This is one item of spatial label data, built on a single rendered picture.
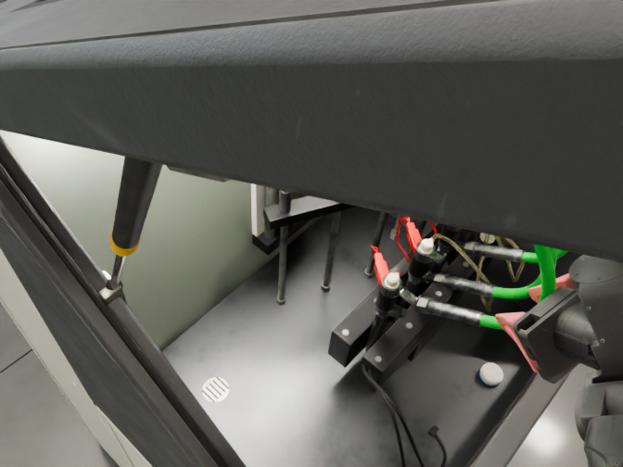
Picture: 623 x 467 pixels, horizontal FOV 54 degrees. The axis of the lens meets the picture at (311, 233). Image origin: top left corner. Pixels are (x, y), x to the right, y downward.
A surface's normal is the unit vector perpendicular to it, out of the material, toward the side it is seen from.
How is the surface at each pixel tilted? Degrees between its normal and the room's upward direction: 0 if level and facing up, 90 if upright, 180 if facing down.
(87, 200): 90
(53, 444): 0
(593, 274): 47
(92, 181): 90
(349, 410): 0
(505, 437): 0
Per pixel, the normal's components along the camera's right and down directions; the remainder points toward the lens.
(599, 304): -0.46, 0.42
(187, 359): 0.06, -0.60
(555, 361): 0.31, 0.12
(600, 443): -0.43, -0.89
